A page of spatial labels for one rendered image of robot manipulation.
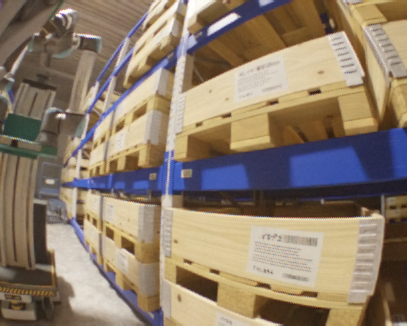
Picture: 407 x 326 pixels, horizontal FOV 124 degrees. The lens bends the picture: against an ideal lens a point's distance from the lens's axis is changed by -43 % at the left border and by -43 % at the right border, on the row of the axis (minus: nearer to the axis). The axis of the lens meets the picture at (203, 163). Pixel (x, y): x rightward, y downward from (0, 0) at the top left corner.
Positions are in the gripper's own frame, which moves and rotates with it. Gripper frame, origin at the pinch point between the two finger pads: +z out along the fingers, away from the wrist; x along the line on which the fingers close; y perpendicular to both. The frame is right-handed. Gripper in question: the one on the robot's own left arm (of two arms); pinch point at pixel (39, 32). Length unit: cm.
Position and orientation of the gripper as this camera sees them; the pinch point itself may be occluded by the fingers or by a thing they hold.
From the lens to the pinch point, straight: 69.7
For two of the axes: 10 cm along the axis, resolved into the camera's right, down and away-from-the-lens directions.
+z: 2.9, 7.5, -5.9
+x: 4.2, 4.6, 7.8
